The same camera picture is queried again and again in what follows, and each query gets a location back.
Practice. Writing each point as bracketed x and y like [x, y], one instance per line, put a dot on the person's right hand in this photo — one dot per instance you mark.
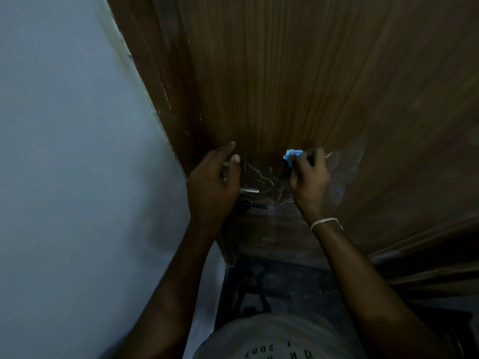
[310, 186]

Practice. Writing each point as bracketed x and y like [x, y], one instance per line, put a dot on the person's left hand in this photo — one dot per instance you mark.
[211, 194]

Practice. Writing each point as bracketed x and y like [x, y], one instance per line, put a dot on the blue wipe cloth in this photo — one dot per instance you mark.
[292, 155]

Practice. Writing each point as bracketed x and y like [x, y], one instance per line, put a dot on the brown wooden door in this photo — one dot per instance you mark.
[318, 71]

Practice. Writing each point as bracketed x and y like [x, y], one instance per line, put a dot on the person's right forearm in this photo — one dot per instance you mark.
[374, 295]

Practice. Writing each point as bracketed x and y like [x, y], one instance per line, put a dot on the person's left forearm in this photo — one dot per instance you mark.
[168, 299]

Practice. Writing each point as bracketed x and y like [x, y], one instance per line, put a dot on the black door latch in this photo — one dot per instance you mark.
[256, 204]

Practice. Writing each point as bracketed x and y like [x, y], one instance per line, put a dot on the white printed t-shirt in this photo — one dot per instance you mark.
[277, 336]

